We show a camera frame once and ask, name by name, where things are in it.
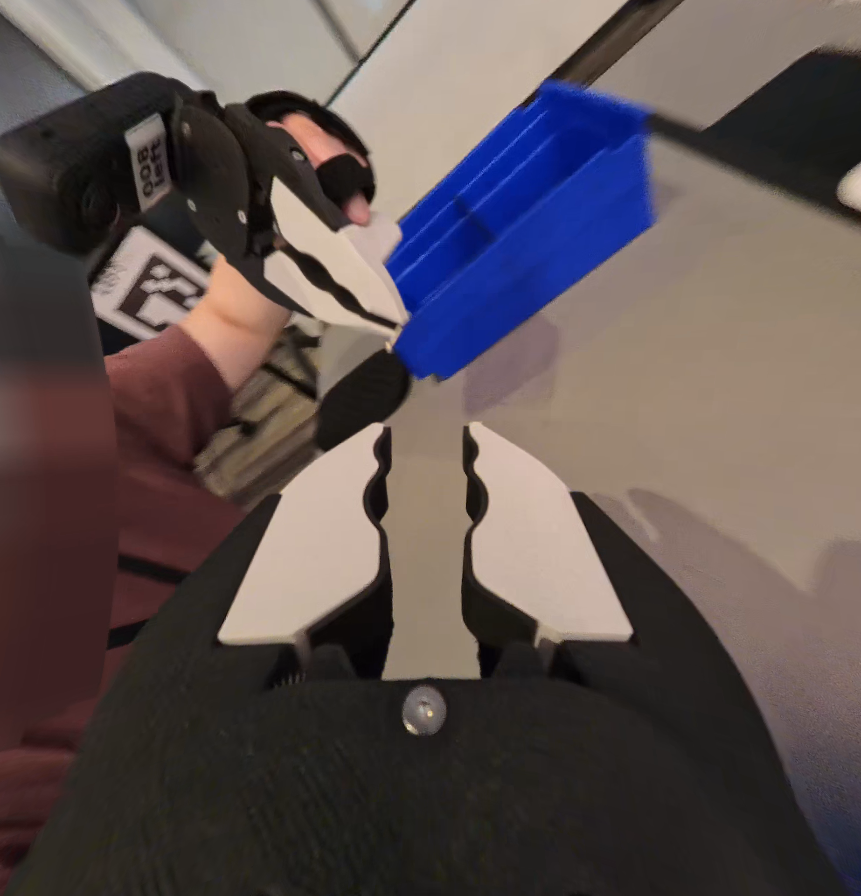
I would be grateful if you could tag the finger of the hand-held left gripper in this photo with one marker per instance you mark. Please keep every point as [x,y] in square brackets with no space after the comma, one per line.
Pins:
[318,297]
[339,252]

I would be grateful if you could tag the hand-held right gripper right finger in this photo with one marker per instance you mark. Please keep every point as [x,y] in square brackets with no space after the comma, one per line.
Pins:
[542,560]

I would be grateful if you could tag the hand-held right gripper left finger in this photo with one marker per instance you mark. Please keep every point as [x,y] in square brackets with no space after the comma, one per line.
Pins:
[311,560]

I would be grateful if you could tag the blue plastic bin with divider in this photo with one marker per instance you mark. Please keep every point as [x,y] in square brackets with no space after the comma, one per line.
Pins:
[528,266]

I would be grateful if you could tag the person's left forearm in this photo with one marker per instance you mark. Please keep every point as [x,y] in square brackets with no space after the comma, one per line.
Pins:
[234,315]

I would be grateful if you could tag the person's left hand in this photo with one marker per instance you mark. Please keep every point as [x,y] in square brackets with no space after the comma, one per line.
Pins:
[315,143]

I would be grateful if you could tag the dark desk pad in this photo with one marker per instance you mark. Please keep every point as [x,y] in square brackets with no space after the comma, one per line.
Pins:
[787,126]

